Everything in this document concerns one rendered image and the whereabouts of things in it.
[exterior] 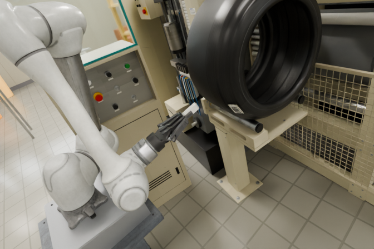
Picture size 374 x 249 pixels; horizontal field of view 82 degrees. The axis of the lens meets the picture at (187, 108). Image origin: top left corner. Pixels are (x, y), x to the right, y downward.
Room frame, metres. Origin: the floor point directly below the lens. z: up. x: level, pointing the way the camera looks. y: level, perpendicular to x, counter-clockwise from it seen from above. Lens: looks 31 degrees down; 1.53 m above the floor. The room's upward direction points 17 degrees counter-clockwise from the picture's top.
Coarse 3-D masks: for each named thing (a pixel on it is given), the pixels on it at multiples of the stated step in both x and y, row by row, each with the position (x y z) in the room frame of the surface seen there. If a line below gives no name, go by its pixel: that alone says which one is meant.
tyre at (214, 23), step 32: (224, 0) 0.80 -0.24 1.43; (256, 0) 0.73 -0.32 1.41; (288, 0) 0.97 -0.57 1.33; (192, 32) 0.87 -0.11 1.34; (224, 32) 0.71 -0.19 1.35; (288, 32) 1.03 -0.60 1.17; (320, 32) 0.85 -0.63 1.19; (192, 64) 0.84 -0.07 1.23; (224, 64) 0.68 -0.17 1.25; (256, 64) 1.07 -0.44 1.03; (288, 64) 0.97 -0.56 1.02; (224, 96) 0.69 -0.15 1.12; (256, 96) 0.95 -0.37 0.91; (288, 96) 0.77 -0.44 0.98
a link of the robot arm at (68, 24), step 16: (48, 16) 0.79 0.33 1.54; (64, 16) 0.83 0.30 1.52; (80, 16) 0.90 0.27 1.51; (64, 32) 0.81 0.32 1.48; (80, 32) 0.88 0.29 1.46; (48, 48) 0.82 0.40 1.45; (64, 48) 0.82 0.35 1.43; (80, 48) 0.87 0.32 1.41; (64, 64) 0.83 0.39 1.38; (80, 64) 0.87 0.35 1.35; (80, 80) 0.85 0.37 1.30; (80, 96) 0.84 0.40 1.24; (96, 112) 0.89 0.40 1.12; (80, 144) 0.83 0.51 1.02; (112, 144) 0.89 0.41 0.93
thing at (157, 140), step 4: (152, 132) 0.67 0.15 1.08; (156, 132) 0.69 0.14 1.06; (160, 132) 0.68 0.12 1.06; (168, 132) 0.66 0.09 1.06; (172, 132) 0.67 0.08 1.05; (148, 136) 0.66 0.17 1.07; (152, 136) 0.65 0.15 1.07; (156, 136) 0.65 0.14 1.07; (160, 136) 0.66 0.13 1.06; (164, 136) 0.65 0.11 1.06; (168, 136) 0.64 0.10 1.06; (148, 140) 0.64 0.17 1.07; (152, 140) 0.64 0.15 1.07; (156, 140) 0.63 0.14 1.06; (160, 140) 0.64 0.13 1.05; (164, 140) 0.63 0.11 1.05; (152, 144) 0.63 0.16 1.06; (156, 144) 0.63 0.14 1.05; (160, 144) 0.63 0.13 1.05; (164, 144) 0.63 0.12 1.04; (156, 148) 0.62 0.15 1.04; (160, 148) 0.63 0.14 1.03
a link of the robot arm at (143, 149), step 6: (138, 144) 0.64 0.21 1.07; (144, 144) 0.63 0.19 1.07; (138, 150) 0.61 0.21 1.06; (144, 150) 0.61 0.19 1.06; (150, 150) 0.61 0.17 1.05; (138, 156) 0.60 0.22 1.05; (144, 156) 0.60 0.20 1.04; (150, 156) 0.60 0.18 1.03; (156, 156) 0.62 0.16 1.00; (144, 162) 0.59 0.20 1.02
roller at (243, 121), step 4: (212, 104) 1.01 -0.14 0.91; (216, 108) 0.97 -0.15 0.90; (220, 108) 0.94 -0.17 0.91; (224, 112) 0.91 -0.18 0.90; (228, 112) 0.88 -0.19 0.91; (232, 116) 0.85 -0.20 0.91; (236, 116) 0.83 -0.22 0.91; (236, 120) 0.83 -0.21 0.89; (240, 120) 0.80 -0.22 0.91; (244, 120) 0.78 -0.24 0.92; (248, 120) 0.77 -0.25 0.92; (252, 120) 0.76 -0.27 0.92; (244, 124) 0.77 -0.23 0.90; (248, 124) 0.75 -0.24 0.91; (252, 124) 0.73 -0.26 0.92; (256, 124) 0.72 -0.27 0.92; (260, 124) 0.71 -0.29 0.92; (252, 128) 0.73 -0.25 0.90; (256, 128) 0.71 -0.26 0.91; (260, 128) 0.71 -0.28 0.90
